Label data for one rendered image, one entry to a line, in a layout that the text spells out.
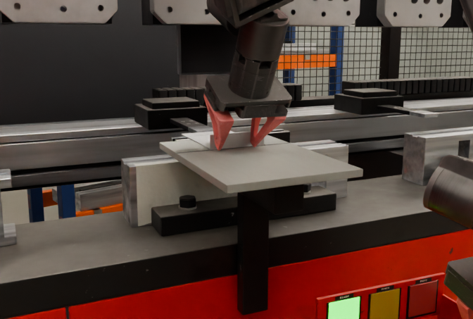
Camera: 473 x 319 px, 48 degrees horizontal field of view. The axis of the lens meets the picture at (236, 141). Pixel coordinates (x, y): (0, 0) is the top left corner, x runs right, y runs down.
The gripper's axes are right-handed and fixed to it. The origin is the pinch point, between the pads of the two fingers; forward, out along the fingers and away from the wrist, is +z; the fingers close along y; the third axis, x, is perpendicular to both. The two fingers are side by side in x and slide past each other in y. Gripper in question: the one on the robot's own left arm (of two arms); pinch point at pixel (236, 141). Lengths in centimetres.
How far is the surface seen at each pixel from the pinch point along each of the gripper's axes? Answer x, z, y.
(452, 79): -44, 21, -89
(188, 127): -15.7, 9.1, 1.0
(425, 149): -4.3, 9.9, -42.9
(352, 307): 24.0, 8.8, -8.5
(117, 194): -136, 142, -18
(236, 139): -0.9, 0.4, -0.4
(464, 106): -29, 20, -80
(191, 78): -13.6, -2.1, 2.7
